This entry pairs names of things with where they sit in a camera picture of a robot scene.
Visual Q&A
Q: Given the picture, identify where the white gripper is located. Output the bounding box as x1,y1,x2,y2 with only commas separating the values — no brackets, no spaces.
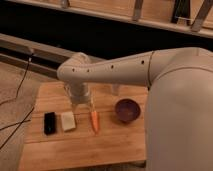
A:
64,83,95,114

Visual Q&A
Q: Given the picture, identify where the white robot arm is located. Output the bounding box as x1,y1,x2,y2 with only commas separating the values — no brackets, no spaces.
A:
57,47,213,171

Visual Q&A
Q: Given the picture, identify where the orange carrot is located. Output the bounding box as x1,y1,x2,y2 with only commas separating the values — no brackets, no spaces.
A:
91,111,99,133

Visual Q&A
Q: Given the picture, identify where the white sponge block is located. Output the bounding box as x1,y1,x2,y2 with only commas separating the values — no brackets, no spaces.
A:
61,112,76,131

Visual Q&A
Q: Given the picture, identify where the black rectangular block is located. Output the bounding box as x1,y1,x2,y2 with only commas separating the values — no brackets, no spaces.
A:
44,112,56,135

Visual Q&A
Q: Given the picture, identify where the purple bowl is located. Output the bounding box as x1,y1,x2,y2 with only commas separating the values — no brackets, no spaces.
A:
115,99,141,123

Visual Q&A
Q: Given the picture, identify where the wooden table board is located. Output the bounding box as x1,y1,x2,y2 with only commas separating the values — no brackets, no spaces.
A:
19,82,147,171

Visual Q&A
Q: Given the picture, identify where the black cable left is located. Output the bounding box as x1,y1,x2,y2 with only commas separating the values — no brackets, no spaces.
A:
0,49,36,151

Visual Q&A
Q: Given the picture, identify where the wooden shelf rail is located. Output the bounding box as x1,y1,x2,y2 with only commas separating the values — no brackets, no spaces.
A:
5,0,213,39

